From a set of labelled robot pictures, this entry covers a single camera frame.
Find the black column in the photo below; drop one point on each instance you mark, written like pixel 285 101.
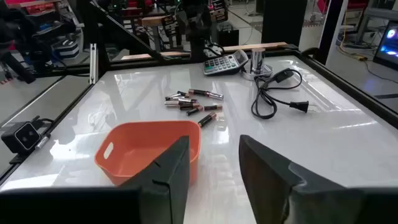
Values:
pixel 284 21

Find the wooden bench top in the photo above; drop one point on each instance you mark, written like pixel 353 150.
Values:
pixel 248 47

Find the silver battery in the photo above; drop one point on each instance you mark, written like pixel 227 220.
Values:
pixel 172 103
pixel 188 100
pixel 215 95
pixel 172 96

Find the black copper battery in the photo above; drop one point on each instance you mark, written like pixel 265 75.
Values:
pixel 207 119
pixel 197 92
pixel 183 94
pixel 213 107
pixel 194 111
pixel 189 106

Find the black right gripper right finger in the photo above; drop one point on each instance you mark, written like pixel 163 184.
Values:
pixel 264 180

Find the silver aluminium bar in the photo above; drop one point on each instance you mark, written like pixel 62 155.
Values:
pixel 93 62

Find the orange plastic bin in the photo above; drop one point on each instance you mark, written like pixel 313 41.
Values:
pixel 133 146

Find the chrome lamp base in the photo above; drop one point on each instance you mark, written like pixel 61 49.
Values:
pixel 258 60

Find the grey desk calculator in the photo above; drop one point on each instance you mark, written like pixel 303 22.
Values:
pixel 222 63

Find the black table-level camera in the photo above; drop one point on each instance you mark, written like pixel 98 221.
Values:
pixel 21 137

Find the lit computer monitor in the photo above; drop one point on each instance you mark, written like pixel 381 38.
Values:
pixel 388 46

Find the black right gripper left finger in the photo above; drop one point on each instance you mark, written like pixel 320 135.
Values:
pixel 168 186

